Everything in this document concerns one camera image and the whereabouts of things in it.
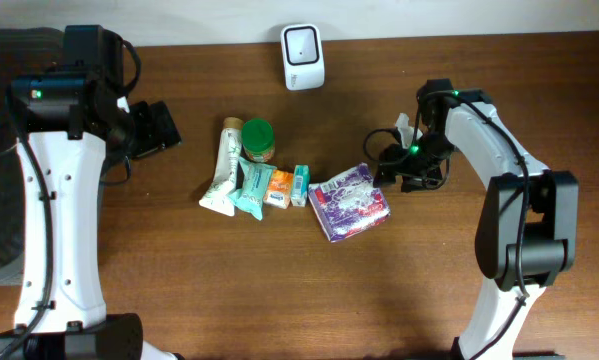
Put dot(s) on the grey plastic mesh basket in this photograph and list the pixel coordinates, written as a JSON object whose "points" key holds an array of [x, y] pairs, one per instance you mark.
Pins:
{"points": [[22, 51]]}

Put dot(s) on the white barcode scanner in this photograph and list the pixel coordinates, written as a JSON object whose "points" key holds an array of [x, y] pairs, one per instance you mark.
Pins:
{"points": [[303, 59]]}

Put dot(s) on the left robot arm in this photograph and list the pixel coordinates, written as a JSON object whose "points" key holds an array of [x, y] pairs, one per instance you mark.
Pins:
{"points": [[73, 123]]}

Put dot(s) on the green lid jar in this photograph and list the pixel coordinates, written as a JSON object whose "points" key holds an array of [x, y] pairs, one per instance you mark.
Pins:
{"points": [[258, 140]]}

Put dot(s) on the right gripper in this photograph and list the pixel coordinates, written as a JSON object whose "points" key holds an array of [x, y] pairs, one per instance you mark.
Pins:
{"points": [[398, 166]]}

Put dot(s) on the white floral tube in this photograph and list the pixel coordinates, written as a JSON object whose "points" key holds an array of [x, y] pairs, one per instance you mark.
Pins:
{"points": [[216, 198]]}

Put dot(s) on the teal wet wipes pack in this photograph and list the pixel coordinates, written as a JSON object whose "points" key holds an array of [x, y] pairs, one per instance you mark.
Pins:
{"points": [[256, 179]]}

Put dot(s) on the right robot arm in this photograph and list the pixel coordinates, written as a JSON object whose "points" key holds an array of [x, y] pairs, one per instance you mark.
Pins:
{"points": [[526, 234]]}

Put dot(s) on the small teal gum box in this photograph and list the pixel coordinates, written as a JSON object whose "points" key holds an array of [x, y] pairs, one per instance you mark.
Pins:
{"points": [[299, 190]]}

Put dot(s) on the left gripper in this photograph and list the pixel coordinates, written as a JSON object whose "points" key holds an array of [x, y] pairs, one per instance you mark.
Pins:
{"points": [[159, 129]]}

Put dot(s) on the orange small tissue pack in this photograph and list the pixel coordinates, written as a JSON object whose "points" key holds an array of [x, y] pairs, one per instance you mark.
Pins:
{"points": [[278, 193]]}

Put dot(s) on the red purple tissue pack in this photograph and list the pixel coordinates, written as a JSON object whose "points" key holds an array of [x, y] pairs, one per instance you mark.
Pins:
{"points": [[348, 203]]}

